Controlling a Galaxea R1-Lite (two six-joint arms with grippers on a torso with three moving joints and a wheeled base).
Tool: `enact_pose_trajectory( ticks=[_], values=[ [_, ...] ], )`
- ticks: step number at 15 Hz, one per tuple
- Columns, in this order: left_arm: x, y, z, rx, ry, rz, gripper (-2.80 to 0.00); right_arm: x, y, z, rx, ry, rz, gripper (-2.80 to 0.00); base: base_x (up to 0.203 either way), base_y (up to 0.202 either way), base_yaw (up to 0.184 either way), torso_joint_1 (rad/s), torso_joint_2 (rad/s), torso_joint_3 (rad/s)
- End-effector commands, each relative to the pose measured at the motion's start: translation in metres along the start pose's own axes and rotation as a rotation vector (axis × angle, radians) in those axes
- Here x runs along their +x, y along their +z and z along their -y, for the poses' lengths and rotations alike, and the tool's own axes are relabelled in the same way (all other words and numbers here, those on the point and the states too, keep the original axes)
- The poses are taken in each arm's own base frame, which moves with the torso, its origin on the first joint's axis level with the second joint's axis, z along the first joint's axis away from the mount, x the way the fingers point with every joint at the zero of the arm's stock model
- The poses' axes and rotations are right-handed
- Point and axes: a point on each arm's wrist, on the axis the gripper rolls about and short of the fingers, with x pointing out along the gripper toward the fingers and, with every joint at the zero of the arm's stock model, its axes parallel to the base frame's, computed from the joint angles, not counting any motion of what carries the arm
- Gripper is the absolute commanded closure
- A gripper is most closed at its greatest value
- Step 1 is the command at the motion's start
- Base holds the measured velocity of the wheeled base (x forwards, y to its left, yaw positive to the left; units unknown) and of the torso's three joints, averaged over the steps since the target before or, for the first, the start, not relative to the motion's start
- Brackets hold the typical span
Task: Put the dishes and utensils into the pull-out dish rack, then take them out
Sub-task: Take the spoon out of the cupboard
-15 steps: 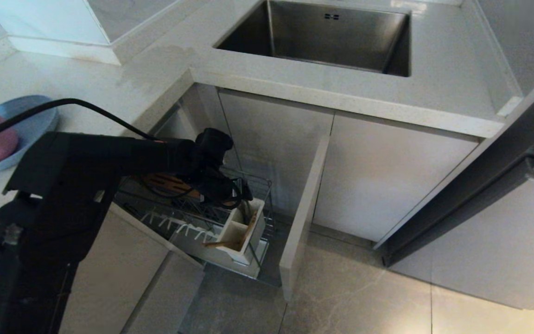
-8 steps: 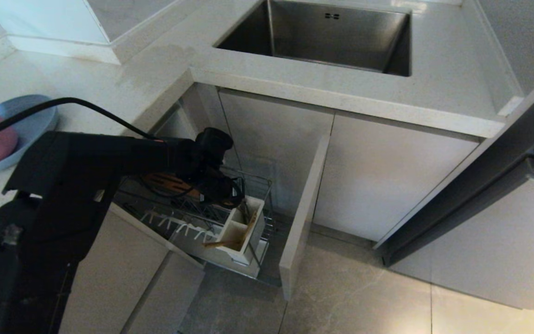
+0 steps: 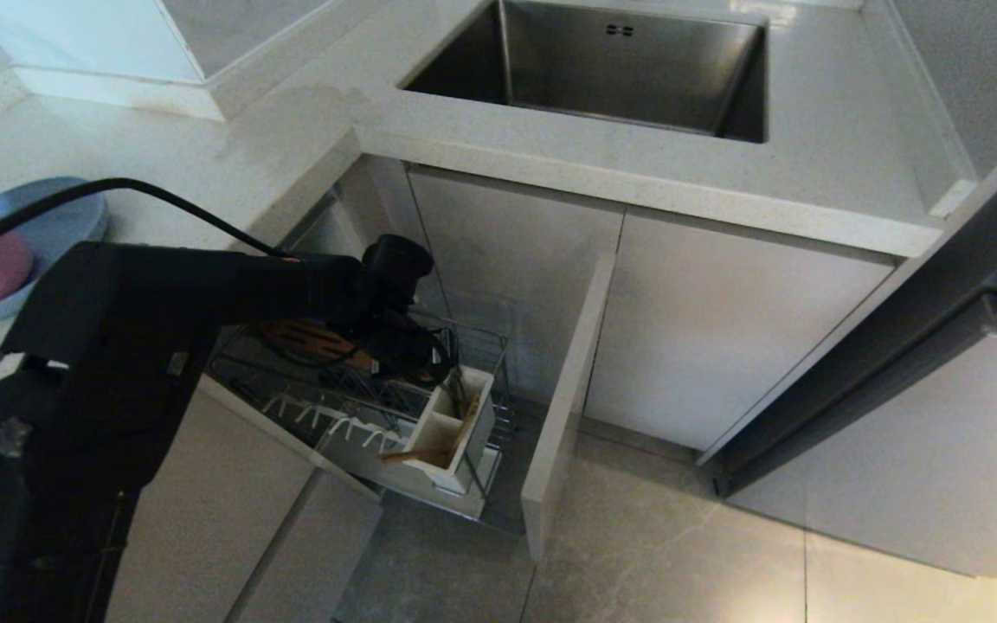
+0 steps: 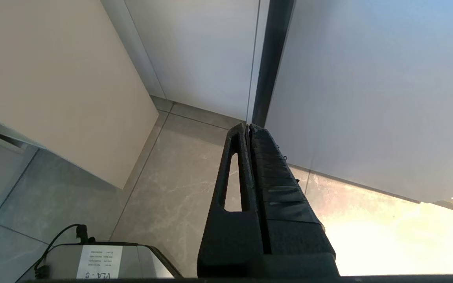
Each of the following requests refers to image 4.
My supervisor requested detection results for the wide beige cabinet door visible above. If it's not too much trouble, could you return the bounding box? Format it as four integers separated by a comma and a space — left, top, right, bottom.
124, 0, 260, 120

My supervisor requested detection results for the grey labelled robot box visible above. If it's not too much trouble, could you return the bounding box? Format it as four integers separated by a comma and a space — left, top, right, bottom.
16, 242, 184, 280

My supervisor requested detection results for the thin black box cable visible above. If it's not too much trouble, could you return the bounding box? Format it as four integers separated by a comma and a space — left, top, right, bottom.
34, 223, 95, 276

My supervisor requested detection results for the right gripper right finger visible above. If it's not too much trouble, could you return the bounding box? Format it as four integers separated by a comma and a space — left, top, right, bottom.
249, 124, 339, 276

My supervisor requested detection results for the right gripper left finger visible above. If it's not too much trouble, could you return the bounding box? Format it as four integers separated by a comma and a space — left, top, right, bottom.
197, 123, 270, 277

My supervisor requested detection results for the white appliance front panel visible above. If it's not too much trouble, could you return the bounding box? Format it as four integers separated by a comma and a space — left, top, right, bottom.
265, 0, 453, 213

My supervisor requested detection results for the narrow beige cabinet door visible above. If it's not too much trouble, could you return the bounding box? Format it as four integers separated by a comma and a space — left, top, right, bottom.
101, 0, 167, 99

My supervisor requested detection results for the dark grey door frame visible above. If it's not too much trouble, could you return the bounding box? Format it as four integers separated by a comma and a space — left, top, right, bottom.
252, 0, 296, 127

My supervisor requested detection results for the beige pull-out cabinet front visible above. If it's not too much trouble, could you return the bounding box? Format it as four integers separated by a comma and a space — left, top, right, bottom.
0, 0, 159, 190

